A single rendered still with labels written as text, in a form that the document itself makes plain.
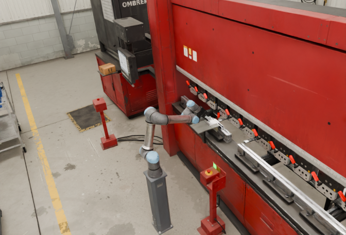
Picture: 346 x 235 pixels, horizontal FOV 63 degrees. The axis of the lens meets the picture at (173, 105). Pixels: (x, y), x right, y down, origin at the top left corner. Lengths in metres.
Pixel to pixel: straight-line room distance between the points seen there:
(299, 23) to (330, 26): 0.21
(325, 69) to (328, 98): 0.17
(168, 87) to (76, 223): 1.96
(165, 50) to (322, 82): 2.08
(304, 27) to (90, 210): 3.05
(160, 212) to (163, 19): 2.12
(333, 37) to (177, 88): 2.38
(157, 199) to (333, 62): 2.02
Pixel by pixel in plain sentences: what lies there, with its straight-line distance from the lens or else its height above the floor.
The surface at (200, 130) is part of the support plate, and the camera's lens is 3.01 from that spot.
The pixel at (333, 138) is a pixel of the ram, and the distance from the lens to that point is 1.98.
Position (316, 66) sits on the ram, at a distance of 1.90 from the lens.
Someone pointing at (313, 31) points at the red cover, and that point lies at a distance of 1.85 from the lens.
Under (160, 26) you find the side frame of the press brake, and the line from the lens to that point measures 3.41.
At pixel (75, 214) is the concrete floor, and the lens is 3.82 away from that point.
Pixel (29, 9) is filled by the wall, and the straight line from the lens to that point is 9.16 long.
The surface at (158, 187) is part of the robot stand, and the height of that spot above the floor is 0.66.
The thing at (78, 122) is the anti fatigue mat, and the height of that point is 0.02.
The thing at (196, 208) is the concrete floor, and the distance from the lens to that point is 3.55.
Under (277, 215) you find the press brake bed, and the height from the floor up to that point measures 0.76.
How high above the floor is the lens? 2.70
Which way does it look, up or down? 29 degrees down
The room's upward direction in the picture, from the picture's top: 5 degrees counter-clockwise
